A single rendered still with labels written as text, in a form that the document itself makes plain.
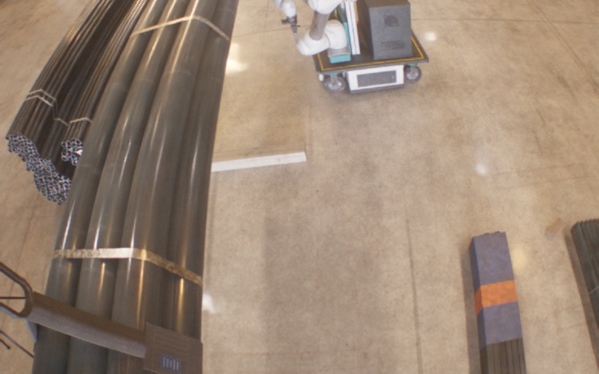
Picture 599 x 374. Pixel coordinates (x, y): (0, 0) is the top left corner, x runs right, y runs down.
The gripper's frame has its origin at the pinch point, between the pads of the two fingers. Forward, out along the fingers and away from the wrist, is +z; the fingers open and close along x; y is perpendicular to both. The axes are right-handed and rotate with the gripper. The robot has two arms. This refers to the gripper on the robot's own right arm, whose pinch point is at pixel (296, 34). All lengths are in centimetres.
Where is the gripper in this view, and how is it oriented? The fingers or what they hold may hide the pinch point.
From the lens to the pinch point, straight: 368.9
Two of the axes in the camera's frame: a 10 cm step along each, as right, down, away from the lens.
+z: 1.7, 6.0, 7.8
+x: -0.8, -7.8, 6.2
